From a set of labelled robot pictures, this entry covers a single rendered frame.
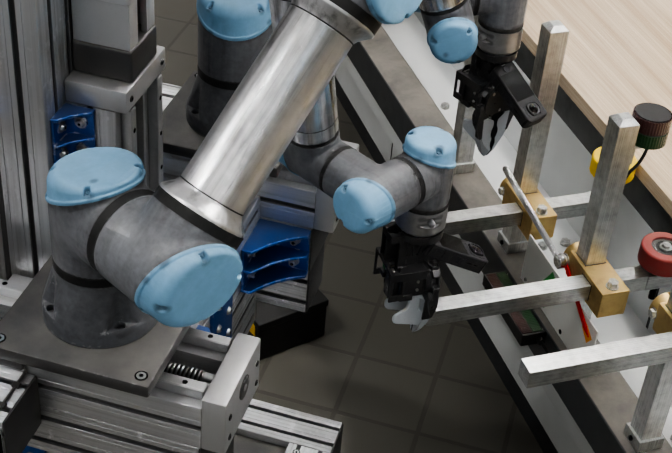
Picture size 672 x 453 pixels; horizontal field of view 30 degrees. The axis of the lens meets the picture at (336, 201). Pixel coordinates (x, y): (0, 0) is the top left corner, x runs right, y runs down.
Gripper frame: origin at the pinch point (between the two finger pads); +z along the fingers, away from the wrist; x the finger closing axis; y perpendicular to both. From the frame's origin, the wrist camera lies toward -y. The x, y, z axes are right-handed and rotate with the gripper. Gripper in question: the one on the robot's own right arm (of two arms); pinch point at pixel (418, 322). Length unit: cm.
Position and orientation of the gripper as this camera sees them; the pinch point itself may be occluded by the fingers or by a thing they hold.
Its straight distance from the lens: 197.7
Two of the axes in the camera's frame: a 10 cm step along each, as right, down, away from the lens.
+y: -9.5, 1.3, -2.8
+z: -0.7, 8.0, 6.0
